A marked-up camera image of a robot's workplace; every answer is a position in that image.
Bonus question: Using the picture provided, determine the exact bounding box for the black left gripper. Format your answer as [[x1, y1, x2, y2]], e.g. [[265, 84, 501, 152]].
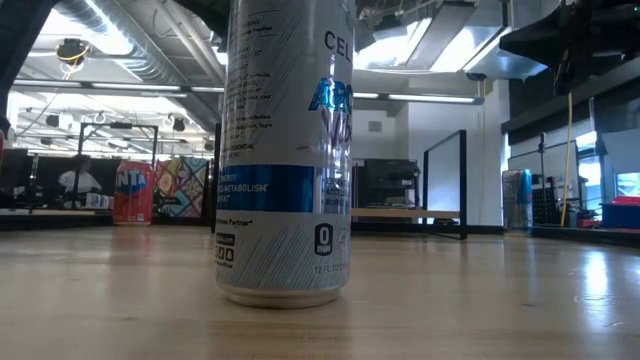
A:
[[172, 0, 232, 39]]

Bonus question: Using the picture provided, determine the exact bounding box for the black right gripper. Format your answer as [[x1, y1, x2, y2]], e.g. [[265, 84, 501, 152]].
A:
[[499, 0, 609, 97]]

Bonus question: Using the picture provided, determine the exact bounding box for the white blue Celsius can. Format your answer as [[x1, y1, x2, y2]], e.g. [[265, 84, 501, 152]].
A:
[[214, 0, 356, 309]]

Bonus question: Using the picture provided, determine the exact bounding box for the silver blue Red Bull can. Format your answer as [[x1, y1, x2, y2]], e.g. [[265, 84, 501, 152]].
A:
[[502, 168, 534, 234]]

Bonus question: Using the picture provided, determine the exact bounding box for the orange Fanta can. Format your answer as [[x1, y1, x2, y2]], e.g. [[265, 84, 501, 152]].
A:
[[111, 160, 155, 226]]

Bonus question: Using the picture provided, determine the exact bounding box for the long ceiling light bar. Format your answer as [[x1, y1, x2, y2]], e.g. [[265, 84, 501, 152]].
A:
[[0, 77, 485, 106]]

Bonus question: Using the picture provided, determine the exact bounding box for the black tripod stand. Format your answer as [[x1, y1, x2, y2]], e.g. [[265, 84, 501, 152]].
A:
[[536, 131, 547, 189]]

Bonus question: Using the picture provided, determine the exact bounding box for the black pegboard rack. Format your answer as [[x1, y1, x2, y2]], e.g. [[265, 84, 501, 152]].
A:
[[531, 185, 562, 226]]

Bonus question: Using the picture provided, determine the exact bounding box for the colourful patterned panel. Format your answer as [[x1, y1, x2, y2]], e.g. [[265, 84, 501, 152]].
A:
[[152, 157, 211, 219]]

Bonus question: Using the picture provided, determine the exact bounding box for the blue bin with red lid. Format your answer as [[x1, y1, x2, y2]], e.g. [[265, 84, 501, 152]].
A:
[[601, 196, 640, 230]]

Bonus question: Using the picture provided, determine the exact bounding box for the person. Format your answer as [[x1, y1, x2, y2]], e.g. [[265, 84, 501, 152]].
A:
[[57, 154, 104, 197]]

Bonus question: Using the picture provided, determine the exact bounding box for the yellow hanging cable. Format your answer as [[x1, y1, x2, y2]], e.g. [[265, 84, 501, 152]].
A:
[[559, 92, 574, 227]]

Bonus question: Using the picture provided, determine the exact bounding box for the ceiling camera with yellow cable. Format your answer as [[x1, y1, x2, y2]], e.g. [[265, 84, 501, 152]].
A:
[[55, 38, 92, 67]]

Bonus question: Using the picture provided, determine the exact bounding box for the black metal frame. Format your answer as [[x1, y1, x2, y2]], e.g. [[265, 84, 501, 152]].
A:
[[76, 121, 160, 209]]

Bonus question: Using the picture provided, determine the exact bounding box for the black frame wooden shelf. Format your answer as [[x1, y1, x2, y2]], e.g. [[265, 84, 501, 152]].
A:
[[209, 122, 469, 241]]

